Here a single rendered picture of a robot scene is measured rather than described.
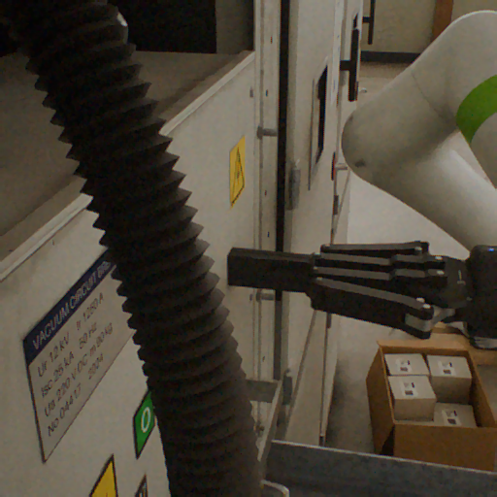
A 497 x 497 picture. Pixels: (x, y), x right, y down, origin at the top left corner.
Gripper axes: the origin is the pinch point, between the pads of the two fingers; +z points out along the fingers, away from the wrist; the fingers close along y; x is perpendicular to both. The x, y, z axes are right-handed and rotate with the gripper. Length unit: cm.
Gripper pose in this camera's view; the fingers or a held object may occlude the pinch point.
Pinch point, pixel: (269, 270)
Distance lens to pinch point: 57.8
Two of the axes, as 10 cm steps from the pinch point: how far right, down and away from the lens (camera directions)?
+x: 0.0, -9.0, -4.4
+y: 2.0, -4.3, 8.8
